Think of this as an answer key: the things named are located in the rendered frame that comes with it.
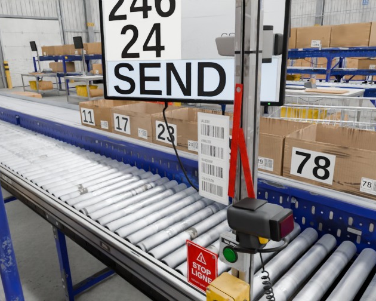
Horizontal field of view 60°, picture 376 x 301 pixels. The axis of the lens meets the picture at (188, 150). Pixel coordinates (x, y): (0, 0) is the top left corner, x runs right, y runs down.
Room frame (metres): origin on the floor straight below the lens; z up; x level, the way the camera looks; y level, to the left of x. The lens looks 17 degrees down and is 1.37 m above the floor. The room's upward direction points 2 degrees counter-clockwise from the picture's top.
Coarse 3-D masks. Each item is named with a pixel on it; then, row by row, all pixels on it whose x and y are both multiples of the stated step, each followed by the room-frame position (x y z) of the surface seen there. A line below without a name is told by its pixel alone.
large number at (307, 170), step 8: (296, 152) 1.17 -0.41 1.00; (304, 152) 1.14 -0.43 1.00; (312, 152) 1.12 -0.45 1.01; (296, 160) 1.16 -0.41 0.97; (304, 160) 1.14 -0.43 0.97; (312, 160) 1.12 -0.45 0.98; (320, 160) 1.10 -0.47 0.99; (328, 160) 1.08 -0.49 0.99; (296, 168) 1.16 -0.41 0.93; (304, 168) 1.14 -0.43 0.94; (312, 168) 1.12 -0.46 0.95; (320, 168) 1.10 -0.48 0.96; (328, 168) 1.08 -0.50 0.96; (304, 176) 1.14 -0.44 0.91; (312, 176) 1.12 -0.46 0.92; (320, 176) 1.10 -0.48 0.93; (328, 176) 1.08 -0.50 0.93
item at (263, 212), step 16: (240, 208) 0.56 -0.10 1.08; (256, 208) 0.54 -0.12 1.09; (272, 208) 0.54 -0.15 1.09; (288, 208) 0.55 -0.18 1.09; (240, 224) 0.55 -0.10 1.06; (256, 224) 0.52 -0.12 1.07; (272, 224) 0.51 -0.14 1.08; (288, 224) 0.52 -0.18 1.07; (240, 240) 0.57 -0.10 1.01; (256, 240) 0.55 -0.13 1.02; (272, 240) 0.51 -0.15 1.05
